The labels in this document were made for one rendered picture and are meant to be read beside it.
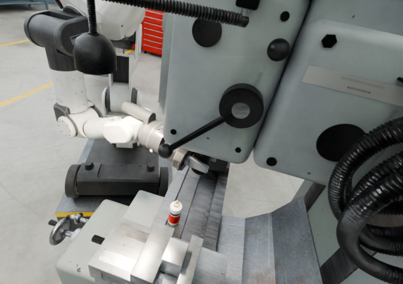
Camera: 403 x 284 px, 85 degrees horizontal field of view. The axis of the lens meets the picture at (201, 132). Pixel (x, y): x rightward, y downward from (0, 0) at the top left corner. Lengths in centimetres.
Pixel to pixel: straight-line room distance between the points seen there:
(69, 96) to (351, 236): 77
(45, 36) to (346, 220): 78
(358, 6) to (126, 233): 71
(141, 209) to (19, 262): 112
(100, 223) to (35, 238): 95
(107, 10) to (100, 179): 94
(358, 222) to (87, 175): 132
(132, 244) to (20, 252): 133
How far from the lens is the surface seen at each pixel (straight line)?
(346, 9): 35
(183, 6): 26
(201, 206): 90
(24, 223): 210
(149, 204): 98
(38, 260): 191
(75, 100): 83
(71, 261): 103
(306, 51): 34
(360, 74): 37
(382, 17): 37
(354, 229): 29
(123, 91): 120
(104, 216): 111
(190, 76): 38
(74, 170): 148
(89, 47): 44
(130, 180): 139
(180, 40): 37
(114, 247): 72
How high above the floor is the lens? 160
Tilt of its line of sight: 33 degrees down
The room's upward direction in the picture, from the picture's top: 12 degrees clockwise
